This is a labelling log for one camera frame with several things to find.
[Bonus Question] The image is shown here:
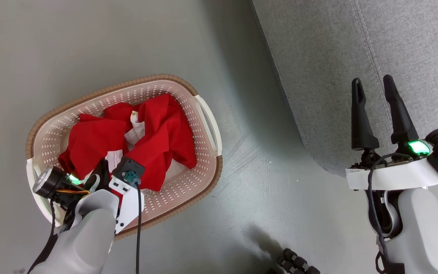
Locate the cream laundry basket brown rim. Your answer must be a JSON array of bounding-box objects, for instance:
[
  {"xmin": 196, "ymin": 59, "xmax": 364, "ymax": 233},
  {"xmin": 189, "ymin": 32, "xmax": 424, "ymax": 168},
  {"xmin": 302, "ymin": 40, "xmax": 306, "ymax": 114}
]
[{"xmin": 25, "ymin": 74, "xmax": 223, "ymax": 240}]

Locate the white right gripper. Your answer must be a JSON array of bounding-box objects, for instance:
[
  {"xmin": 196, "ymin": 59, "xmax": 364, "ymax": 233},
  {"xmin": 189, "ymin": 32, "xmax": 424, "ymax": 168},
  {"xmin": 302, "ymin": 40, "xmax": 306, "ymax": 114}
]
[{"xmin": 345, "ymin": 74, "xmax": 438, "ymax": 191}]

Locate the grey fabric sofa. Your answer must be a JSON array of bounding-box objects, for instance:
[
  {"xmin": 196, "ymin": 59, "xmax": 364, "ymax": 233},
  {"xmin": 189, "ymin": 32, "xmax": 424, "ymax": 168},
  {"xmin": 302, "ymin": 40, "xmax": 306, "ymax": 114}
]
[{"xmin": 252, "ymin": 0, "xmax": 438, "ymax": 177}]

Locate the red and white clothing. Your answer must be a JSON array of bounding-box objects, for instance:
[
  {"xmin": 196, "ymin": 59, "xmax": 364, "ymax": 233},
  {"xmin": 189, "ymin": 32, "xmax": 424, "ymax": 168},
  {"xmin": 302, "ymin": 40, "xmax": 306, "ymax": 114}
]
[{"xmin": 58, "ymin": 93, "xmax": 198, "ymax": 192}]

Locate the thin black cable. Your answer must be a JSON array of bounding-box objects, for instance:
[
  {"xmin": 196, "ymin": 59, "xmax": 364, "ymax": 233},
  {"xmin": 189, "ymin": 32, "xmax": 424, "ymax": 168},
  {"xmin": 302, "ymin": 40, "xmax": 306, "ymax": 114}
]
[{"xmin": 367, "ymin": 152, "xmax": 411, "ymax": 274}]

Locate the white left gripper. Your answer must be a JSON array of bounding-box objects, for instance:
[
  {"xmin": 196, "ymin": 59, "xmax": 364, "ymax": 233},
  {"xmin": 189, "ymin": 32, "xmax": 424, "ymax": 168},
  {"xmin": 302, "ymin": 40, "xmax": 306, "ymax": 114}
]
[{"xmin": 32, "ymin": 159, "xmax": 145, "ymax": 234}]

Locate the black cable with teal connector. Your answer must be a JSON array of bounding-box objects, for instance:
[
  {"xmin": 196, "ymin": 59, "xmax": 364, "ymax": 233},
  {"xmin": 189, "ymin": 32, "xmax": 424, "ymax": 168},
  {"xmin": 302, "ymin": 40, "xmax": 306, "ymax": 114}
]
[{"xmin": 123, "ymin": 170, "xmax": 144, "ymax": 274}]

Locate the black corrugated cable conduit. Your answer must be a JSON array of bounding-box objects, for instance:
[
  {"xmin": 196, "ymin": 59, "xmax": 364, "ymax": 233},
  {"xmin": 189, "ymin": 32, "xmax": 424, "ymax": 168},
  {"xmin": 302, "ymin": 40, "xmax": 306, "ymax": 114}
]
[{"xmin": 267, "ymin": 248, "xmax": 321, "ymax": 274}]

